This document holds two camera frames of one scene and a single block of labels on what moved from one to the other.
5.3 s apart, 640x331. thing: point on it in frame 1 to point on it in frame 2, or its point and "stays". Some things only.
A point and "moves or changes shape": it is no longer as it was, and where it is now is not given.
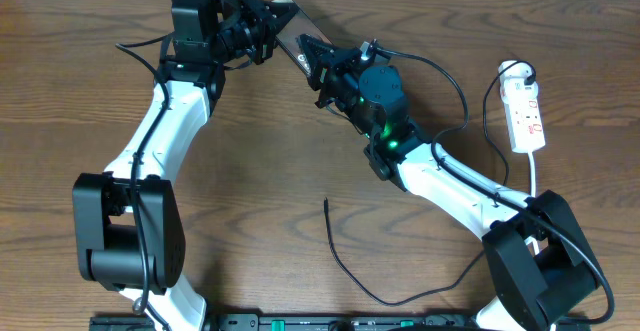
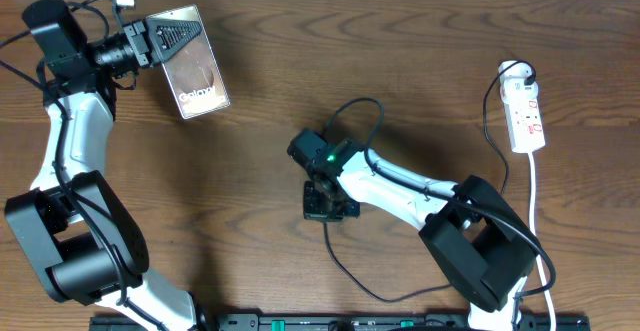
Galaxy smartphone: (297, 25) moves or changes shape
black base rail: (305, 322) stays
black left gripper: (267, 22) to (143, 49)
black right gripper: (329, 63) to (313, 211)
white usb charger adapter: (512, 81) stays
